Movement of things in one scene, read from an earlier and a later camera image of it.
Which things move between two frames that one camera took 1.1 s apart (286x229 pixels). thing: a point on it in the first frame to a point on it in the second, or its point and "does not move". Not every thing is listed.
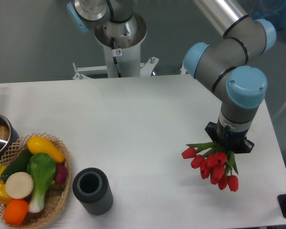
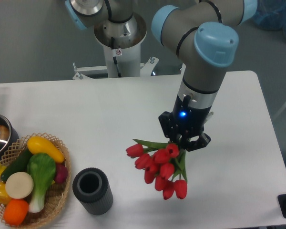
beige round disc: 19,185 does not move
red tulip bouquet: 215,163 to 164,166
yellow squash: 36,145 does not move
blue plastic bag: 281,13 does not move
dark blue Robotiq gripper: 226,137 to 187,122
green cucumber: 19,164 does not move
